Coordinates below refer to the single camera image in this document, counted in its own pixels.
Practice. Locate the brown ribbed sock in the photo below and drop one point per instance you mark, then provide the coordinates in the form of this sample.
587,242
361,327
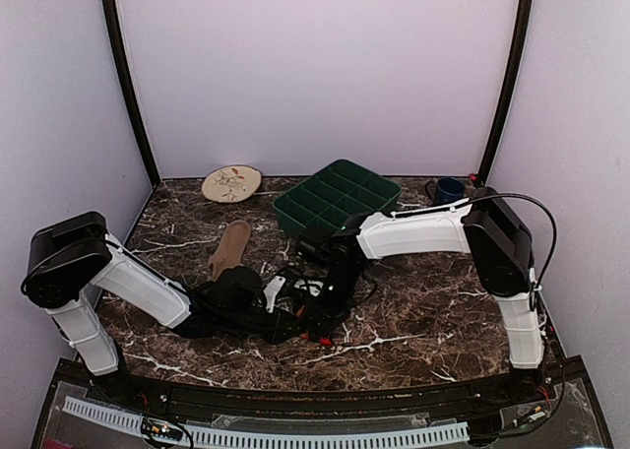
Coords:
231,248

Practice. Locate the black left corner post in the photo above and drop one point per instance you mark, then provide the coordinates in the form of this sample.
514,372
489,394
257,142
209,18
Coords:
126,84

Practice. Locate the black front table rail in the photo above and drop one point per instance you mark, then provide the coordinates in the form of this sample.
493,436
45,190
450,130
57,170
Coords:
469,399

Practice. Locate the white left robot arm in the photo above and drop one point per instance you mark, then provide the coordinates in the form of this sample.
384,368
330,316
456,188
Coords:
68,257

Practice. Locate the green divided organizer tray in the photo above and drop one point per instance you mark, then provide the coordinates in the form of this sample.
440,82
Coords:
331,195

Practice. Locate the round wooden slice plate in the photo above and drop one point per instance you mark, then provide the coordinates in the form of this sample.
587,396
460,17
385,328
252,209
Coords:
231,184

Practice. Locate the black right corner post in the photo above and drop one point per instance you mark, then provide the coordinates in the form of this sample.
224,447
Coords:
508,86

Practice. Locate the black corner post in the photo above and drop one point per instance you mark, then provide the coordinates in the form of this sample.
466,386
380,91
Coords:
508,86
126,84

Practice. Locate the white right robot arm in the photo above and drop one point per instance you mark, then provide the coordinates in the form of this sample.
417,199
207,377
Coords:
483,226

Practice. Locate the dark blue mug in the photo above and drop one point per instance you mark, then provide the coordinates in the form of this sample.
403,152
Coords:
445,190

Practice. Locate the red yellow argyle sock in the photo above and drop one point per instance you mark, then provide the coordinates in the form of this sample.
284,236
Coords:
322,339

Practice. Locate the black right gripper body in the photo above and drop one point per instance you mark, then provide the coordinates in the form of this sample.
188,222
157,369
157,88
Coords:
321,322

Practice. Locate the white slotted cable duct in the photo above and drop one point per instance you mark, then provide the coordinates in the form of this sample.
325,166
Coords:
249,432

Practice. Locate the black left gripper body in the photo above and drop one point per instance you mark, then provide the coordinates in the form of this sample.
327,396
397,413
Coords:
237,322

